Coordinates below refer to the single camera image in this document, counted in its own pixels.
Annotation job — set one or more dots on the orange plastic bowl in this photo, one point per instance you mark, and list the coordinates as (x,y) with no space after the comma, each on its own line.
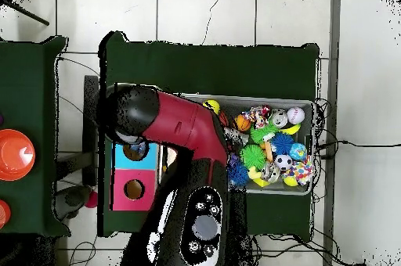
(15,155)

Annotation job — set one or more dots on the smooth yellow ball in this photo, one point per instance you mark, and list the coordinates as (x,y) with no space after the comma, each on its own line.
(212,105)

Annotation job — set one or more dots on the globe print ball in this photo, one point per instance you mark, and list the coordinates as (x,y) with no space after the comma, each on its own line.
(297,151)

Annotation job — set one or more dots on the yellow ball with seam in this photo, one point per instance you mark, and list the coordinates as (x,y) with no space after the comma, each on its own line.
(291,181)

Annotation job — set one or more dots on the grey device with red knob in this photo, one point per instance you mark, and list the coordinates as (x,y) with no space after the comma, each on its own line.
(72,198)

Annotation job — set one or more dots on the green spiky toy with eyes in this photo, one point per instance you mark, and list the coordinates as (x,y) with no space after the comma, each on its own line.
(261,134)

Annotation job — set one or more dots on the white baseball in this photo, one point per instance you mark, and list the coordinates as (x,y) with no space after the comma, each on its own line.
(295,115)

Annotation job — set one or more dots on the silver drink can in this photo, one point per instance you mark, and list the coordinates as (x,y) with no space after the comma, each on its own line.
(278,118)

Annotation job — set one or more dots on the cream waffle cloth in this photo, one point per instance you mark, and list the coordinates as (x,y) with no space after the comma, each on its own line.
(171,156)

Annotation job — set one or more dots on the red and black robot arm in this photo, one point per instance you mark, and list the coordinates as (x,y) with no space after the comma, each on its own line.
(188,128)

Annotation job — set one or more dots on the black rod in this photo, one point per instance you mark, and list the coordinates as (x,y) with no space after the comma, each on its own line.
(28,13)

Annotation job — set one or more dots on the black and white soccer ball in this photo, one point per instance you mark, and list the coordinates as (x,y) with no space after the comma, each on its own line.
(283,162)

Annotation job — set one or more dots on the small orange basketball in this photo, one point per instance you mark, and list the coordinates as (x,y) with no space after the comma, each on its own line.
(242,123)

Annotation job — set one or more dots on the orange plastic cup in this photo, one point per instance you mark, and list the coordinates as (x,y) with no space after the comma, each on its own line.
(3,214)

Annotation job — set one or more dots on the wooden box with three holes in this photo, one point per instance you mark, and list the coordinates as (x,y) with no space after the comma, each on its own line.
(138,181)

